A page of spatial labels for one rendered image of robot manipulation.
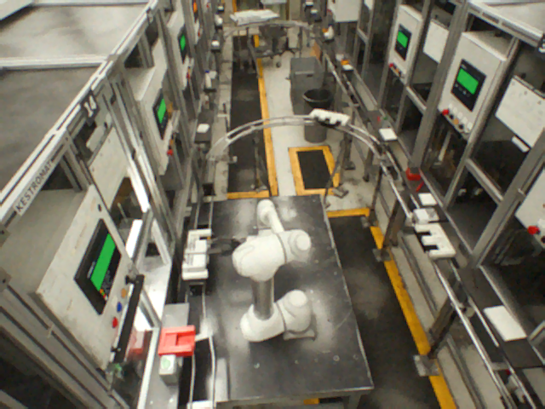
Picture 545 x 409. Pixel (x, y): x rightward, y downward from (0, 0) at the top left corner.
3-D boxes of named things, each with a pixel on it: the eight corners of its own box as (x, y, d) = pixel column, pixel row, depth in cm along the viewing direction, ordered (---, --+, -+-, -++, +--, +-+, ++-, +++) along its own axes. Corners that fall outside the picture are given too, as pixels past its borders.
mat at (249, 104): (279, 196, 386) (279, 195, 385) (226, 199, 384) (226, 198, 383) (258, 33, 817) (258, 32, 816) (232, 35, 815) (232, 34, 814)
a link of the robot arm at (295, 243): (298, 225, 154) (270, 233, 150) (312, 222, 136) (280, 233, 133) (306, 253, 153) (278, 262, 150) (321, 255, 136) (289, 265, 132)
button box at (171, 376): (178, 383, 156) (172, 372, 148) (161, 385, 156) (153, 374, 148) (180, 365, 162) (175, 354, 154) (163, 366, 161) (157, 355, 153)
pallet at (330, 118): (308, 123, 346) (309, 114, 339) (314, 117, 355) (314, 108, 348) (343, 131, 333) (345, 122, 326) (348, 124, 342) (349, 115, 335)
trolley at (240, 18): (241, 75, 640) (235, 17, 575) (232, 65, 679) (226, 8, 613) (284, 66, 662) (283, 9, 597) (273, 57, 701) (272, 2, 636)
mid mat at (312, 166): (345, 193, 385) (346, 192, 384) (296, 197, 383) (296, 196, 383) (328, 145, 459) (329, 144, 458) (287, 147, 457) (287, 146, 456)
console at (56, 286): (114, 370, 116) (50, 291, 85) (24, 379, 115) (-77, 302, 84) (141, 267, 147) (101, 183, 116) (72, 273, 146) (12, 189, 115)
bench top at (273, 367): (372, 390, 176) (374, 388, 174) (162, 410, 173) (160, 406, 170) (320, 197, 287) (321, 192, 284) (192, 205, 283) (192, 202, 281)
